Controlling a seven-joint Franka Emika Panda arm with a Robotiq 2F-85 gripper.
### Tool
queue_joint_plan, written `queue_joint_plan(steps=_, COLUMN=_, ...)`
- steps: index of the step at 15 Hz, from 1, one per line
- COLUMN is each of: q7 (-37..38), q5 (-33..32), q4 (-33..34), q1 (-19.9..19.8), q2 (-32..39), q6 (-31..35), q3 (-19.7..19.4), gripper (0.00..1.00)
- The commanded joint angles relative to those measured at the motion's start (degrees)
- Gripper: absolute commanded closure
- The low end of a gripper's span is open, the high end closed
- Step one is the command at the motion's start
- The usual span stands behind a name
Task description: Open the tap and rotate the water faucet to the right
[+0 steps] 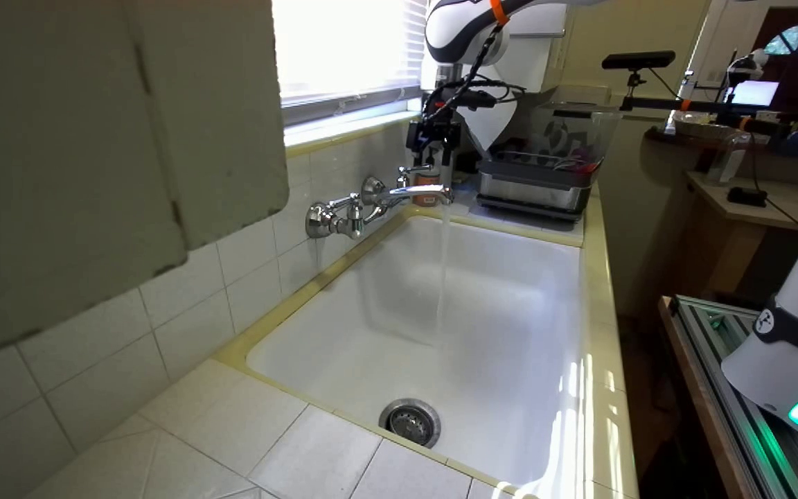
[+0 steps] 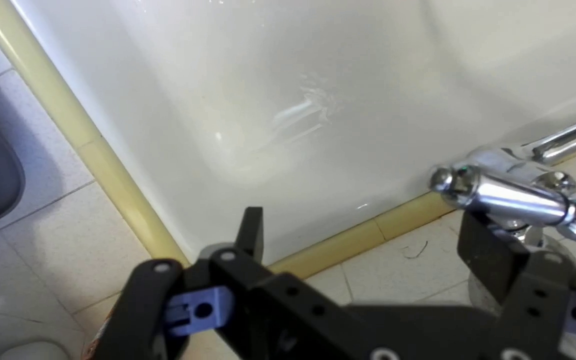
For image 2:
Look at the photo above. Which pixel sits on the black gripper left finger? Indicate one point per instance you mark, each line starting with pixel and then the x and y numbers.
pixel 144 300

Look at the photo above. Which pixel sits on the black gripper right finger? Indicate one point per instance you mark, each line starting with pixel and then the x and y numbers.
pixel 495 260

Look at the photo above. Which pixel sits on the chrome faucet spout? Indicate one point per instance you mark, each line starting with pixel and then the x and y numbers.
pixel 575 137

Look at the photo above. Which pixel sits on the chrome faucet valve body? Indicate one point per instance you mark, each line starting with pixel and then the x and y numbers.
pixel 495 158

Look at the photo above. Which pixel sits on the white sink basin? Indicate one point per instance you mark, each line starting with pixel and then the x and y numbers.
pixel 235 101

